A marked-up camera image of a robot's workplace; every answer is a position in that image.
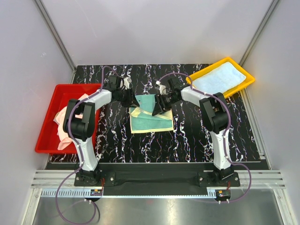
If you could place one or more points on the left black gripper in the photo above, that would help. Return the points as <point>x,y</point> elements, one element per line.
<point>131,101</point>

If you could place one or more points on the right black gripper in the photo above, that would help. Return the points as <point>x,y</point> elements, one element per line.
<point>160,106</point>

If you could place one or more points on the yellow green towel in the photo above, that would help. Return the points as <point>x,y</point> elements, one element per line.
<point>142,121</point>

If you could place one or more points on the light blue towel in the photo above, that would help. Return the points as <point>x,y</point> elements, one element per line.
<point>221,79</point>

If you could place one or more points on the pink towel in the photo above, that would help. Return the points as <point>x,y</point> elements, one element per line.
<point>65,140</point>

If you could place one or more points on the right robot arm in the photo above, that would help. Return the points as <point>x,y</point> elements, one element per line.
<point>215,118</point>

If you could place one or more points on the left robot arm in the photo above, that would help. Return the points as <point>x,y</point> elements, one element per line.
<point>80,120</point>

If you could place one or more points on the yellow plastic tray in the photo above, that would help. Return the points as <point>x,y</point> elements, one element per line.
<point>249,78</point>

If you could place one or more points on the red plastic bin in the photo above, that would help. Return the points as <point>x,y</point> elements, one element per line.
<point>48,139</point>

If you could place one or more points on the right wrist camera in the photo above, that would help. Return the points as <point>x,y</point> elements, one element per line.
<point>162,89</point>

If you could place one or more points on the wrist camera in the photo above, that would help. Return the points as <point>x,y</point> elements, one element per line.
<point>162,89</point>
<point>126,83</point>

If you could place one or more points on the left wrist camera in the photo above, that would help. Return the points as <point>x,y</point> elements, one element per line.
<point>126,83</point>

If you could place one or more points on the left aluminium frame post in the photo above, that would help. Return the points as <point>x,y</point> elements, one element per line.
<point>52,29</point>

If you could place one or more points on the aluminium frame post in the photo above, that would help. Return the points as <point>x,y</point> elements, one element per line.
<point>262,25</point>
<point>52,29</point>

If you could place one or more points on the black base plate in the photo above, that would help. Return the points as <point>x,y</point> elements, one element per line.
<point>157,179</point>

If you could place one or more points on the white slotted cable duct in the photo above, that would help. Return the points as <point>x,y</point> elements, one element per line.
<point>72,193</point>

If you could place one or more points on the right aluminium frame post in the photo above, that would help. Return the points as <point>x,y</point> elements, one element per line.
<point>262,25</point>

